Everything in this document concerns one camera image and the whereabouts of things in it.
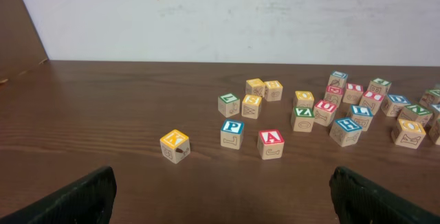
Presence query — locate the red i block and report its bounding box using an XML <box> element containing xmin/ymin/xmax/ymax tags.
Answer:
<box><xmin>342</xmin><ymin>82</ymin><xmax>364</xmax><ymax>104</ymax></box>
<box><xmin>359</xmin><ymin>91</ymin><xmax>384</xmax><ymax>115</ymax></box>

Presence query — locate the yellow o block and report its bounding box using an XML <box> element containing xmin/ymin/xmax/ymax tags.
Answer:
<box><xmin>391</xmin><ymin>119</ymin><xmax>426</xmax><ymax>149</ymax></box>
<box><xmin>293</xmin><ymin>91</ymin><xmax>314</xmax><ymax>108</ymax></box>

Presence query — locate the blue P block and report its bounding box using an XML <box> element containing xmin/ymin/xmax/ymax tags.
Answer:
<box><xmin>220</xmin><ymin>120</ymin><xmax>245</xmax><ymax>150</ymax></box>

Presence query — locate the blue D block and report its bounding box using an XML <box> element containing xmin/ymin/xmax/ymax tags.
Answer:
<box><xmin>381</xmin><ymin>94</ymin><xmax>410</xmax><ymax>117</ymax></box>

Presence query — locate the blue l block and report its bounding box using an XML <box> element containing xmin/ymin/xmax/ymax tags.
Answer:
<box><xmin>346</xmin><ymin>104</ymin><xmax>373</xmax><ymax>131</ymax></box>
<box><xmin>327</xmin><ymin>71</ymin><xmax>348</xmax><ymax>88</ymax></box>

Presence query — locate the red I block front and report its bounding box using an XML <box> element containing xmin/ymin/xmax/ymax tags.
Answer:
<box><xmin>359</xmin><ymin>91</ymin><xmax>384</xmax><ymax>115</ymax></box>

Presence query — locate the yellow K block far left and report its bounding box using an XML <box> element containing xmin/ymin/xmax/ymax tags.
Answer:
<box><xmin>160</xmin><ymin>129</ymin><xmax>191</xmax><ymax>164</ymax></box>

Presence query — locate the green Z block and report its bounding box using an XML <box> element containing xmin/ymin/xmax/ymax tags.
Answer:
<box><xmin>291</xmin><ymin>107</ymin><xmax>315</xmax><ymax>133</ymax></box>

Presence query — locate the yellow S block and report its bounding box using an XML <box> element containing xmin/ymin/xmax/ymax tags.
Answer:
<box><xmin>241</xmin><ymin>94</ymin><xmax>262</xmax><ymax>119</ymax></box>

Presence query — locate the green N block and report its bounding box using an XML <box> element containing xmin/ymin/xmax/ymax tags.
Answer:
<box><xmin>397</xmin><ymin>104</ymin><xmax>432</xmax><ymax>127</ymax></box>

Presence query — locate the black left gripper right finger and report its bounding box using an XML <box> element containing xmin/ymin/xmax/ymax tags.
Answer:
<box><xmin>329</xmin><ymin>166</ymin><xmax>439</xmax><ymax>224</ymax></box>

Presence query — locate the yellow block back left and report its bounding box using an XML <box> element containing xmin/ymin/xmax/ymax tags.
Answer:
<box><xmin>245</xmin><ymin>78</ymin><xmax>265</xmax><ymax>98</ymax></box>

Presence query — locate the blue H block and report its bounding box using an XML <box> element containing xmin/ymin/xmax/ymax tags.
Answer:
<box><xmin>329</xmin><ymin>117</ymin><xmax>362</xmax><ymax>147</ymax></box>

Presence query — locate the green L block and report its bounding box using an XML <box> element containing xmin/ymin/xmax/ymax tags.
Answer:
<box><xmin>218</xmin><ymin>93</ymin><xmax>240</xmax><ymax>117</ymax></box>

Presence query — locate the red I block back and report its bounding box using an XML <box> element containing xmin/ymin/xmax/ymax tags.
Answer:
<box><xmin>342</xmin><ymin>82</ymin><xmax>364</xmax><ymax>104</ymax></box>

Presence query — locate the green 4 block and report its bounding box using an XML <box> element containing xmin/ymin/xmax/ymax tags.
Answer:
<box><xmin>367</xmin><ymin>78</ymin><xmax>391</xmax><ymax>96</ymax></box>

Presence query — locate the red E block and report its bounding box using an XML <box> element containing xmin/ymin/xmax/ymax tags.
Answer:
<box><xmin>324</xmin><ymin>85</ymin><xmax>344</xmax><ymax>107</ymax></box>

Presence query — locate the red A block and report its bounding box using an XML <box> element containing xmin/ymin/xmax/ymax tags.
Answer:
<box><xmin>257</xmin><ymin>129</ymin><xmax>285</xmax><ymax>160</ymax></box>

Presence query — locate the green B block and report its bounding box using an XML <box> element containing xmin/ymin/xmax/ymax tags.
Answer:
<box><xmin>419</xmin><ymin>89</ymin><xmax>440</xmax><ymax>108</ymax></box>

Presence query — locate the yellow O block front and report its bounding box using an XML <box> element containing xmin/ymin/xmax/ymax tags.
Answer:
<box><xmin>391</xmin><ymin>119</ymin><xmax>426</xmax><ymax>149</ymax></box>

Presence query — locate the blue L block back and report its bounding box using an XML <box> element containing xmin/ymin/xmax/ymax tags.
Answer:
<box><xmin>327</xmin><ymin>71</ymin><xmax>348</xmax><ymax>88</ymax></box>

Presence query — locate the red U block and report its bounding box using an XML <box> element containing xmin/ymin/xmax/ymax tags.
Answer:
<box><xmin>313</xmin><ymin>100</ymin><xmax>338</xmax><ymax>126</ymax></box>

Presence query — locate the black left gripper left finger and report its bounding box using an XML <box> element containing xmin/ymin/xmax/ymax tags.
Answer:
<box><xmin>1</xmin><ymin>166</ymin><xmax>117</xmax><ymax>224</ymax></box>

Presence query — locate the yellow block back right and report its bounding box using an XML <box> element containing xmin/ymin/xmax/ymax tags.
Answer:
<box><xmin>264</xmin><ymin>80</ymin><xmax>283</xmax><ymax>102</ymax></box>

